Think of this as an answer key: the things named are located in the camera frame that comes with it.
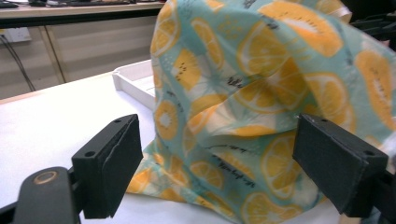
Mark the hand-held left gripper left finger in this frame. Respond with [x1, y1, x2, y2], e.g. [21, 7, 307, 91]
[71, 113, 145, 219]

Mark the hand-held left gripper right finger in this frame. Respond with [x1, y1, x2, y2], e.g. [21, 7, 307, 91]
[291, 113, 389, 218]

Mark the white plastic tray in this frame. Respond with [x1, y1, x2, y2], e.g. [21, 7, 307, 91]
[111, 59, 157, 111]

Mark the orange slice print cloth bag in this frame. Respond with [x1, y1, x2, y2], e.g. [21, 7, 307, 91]
[125, 0, 396, 224]

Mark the white table sheet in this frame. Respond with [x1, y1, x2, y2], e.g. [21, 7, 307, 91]
[0, 70, 344, 224]

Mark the long desk with black edge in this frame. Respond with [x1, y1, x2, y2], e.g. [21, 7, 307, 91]
[0, 0, 166, 30]

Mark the black hanging wall cable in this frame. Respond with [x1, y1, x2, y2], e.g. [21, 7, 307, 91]
[0, 34, 37, 93]

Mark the white wall socket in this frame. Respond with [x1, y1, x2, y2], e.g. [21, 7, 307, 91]
[0, 27, 33, 44]

